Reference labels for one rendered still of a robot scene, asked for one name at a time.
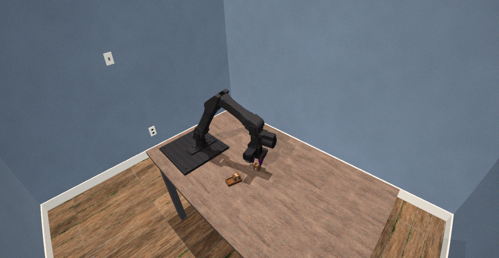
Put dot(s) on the brown wooden tray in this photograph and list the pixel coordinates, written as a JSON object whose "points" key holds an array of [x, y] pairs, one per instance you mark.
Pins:
{"points": [[230, 181]]}

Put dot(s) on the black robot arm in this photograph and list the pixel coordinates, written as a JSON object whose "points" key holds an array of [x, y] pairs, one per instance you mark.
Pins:
{"points": [[252, 122]]}

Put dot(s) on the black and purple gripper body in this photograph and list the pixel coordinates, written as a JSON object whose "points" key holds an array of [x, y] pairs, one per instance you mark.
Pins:
{"points": [[264, 151]]}

